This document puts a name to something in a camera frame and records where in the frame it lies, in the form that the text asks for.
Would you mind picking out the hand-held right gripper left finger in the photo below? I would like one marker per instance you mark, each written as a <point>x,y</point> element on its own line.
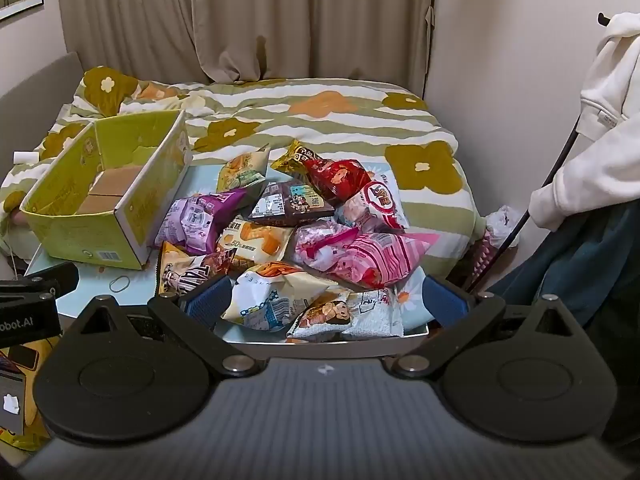
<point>207,302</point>

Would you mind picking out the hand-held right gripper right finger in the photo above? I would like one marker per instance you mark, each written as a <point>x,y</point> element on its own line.
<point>447,302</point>

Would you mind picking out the white blue snack packet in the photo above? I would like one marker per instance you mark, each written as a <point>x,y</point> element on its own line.
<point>270,300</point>

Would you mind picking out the pink striped snack packet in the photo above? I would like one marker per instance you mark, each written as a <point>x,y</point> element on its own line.
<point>360,260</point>

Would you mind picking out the green cardboard box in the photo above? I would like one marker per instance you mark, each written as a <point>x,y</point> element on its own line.
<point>145,200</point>

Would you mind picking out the yellow orange snack packet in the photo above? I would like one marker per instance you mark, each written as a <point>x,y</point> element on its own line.
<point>240,170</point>

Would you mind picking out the brown white snack packet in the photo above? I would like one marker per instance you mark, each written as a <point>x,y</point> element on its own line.
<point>192,265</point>

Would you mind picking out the thin black pole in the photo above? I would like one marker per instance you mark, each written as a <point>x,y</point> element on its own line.
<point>492,259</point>

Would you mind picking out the light blue floral tray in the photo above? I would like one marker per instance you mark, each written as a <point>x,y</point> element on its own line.
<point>85,285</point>

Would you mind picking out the cream orange snack packet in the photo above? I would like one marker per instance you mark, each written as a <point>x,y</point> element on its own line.
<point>255,242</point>

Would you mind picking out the purple snack packet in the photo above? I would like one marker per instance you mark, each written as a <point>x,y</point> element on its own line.
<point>200,220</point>

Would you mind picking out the rubber band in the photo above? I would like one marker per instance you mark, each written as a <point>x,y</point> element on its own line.
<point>110,285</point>

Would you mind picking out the pink cloth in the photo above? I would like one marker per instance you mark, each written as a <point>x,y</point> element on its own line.
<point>19,217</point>

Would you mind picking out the white plastic bag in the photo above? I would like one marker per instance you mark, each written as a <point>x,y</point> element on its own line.
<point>500,222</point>

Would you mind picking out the white cartoon snack packet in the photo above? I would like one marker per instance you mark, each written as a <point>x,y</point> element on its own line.
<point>350,317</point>

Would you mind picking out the yellow plastic bag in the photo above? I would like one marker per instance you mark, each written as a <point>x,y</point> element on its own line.
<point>30,430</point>

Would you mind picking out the dark brown snack packet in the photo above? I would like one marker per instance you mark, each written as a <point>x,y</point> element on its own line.
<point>290,205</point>

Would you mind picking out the white tube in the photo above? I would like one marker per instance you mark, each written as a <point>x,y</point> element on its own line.
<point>26,158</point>

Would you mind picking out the gold snack packet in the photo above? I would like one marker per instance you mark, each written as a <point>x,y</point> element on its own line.
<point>292,157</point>

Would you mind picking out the red snack packet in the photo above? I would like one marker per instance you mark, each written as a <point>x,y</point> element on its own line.
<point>335,177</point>

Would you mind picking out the floral striped blanket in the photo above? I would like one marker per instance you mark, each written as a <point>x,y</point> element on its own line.
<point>325,125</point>

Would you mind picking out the grey bed headboard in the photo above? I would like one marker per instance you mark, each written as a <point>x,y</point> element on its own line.
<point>45,80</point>

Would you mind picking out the beige curtain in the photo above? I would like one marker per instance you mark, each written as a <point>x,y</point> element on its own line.
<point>250,10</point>

